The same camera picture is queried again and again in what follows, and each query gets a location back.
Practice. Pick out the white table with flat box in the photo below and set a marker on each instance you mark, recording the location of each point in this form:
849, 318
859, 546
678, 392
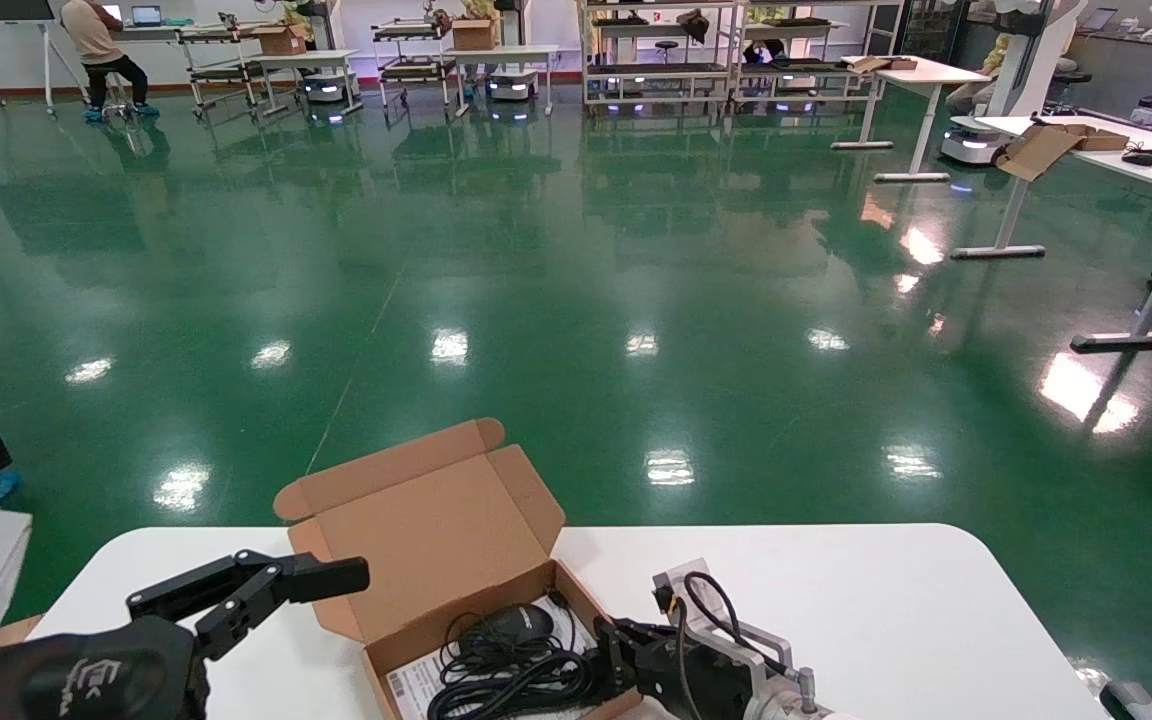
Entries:
936, 75

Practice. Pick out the brown bag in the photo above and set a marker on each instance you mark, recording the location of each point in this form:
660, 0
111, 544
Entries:
694, 25

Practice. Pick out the open brown cardboard box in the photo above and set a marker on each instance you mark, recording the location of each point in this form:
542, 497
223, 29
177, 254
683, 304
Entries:
1036, 150

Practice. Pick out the seated person in beige shirt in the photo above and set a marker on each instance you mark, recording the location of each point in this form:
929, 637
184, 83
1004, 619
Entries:
91, 35

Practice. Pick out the white paper manual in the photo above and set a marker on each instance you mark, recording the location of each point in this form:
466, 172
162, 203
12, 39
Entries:
416, 685

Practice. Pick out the brown cardboard storage box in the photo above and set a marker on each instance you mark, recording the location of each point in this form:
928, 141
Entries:
436, 540

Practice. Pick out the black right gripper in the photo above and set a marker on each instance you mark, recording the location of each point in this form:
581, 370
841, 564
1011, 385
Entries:
701, 690

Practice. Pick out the large white shelf rack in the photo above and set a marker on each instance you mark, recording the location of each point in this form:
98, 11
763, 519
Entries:
806, 68
656, 70

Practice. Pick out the flat brown cardboard box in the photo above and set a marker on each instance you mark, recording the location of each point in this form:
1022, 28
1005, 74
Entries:
871, 63

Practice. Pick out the small white table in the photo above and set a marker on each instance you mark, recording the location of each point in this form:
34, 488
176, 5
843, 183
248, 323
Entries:
306, 58
501, 52

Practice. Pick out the person in yellow coat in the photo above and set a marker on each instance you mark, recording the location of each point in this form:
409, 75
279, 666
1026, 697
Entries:
964, 95

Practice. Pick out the brown cardboard piece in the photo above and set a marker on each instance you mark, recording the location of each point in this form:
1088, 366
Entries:
16, 630

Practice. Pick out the black covered left gripper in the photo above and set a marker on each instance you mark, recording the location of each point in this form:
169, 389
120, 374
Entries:
96, 680

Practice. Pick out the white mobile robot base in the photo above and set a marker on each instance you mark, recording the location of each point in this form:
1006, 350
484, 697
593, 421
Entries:
513, 87
324, 88

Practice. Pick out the white tall robot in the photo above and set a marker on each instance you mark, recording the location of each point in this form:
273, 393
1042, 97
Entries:
1021, 60

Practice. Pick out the black computer mouse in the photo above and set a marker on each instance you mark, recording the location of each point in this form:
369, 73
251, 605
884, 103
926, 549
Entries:
521, 622

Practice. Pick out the open laptop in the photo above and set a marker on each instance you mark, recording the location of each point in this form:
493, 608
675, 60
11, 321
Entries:
146, 15

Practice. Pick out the grey rounded robot part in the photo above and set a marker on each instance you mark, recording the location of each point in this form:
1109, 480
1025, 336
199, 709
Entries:
1131, 702

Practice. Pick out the metal rack cart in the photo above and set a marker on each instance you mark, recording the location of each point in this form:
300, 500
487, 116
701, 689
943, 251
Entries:
221, 72
414, 70

